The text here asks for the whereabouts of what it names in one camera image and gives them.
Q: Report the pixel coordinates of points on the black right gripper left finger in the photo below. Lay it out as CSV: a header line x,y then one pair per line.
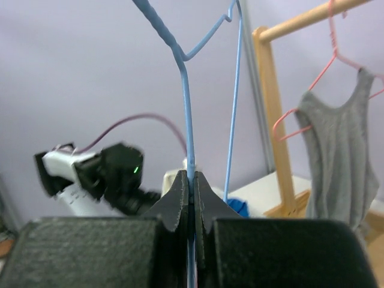
x,y
142,251

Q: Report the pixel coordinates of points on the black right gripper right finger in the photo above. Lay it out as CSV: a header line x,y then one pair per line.
x,y
233,251

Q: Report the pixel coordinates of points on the blue tank top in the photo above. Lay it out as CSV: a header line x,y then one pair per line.
x,y
239,206

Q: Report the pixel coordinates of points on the light blue hanger with mauve top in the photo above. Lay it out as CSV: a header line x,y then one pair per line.
x,y
180,57

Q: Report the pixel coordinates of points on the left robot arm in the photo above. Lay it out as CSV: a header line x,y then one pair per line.
x,y
113,175

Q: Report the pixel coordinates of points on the grey tank top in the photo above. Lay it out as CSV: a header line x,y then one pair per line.
x,y
343,181

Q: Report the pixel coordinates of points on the pink hanger with grey top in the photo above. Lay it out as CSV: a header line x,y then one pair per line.
x,y
324,57

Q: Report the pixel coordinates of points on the wooden clothes rack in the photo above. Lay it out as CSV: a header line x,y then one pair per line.
x,y
291,203

